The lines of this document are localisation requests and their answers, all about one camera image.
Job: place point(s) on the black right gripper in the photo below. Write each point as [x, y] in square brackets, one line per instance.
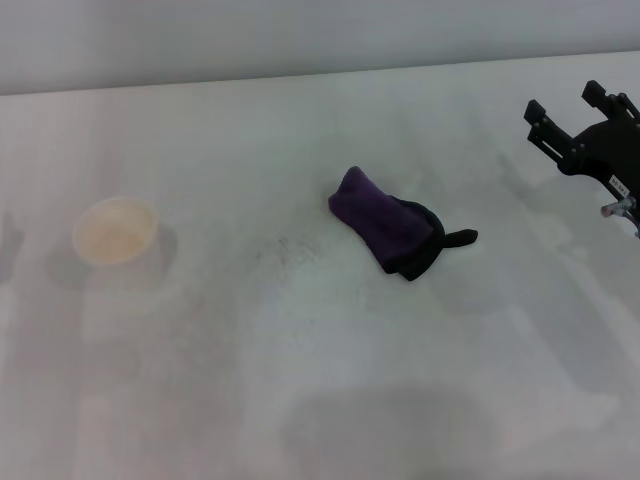
[605, 150]

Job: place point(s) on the white paper cup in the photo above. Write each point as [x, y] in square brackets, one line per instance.
[115, 232]

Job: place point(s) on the purple rag with black trim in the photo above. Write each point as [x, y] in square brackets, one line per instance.
[385, 225]

